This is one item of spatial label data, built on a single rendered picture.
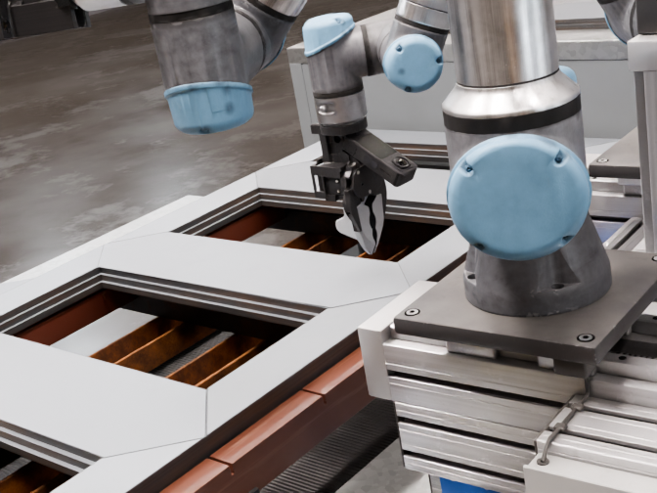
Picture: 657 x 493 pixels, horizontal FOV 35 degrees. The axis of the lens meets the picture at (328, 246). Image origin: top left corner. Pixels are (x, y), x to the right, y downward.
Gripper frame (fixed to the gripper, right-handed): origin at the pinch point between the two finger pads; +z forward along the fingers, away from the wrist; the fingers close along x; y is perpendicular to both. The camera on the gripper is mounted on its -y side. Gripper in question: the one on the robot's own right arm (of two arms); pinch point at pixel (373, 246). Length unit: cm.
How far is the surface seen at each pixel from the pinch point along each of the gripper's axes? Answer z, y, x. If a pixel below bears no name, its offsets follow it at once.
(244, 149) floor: 93, 328, -291
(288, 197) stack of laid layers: 9, 50, -35
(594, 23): -14, 6, -92
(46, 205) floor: 93, 377, -185
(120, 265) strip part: 7, 55, 7
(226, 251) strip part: 7.2, 38.7, -4.4
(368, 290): 7.0, 1.5, 1.4
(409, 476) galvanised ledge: 24.2, -17.0, 20.8
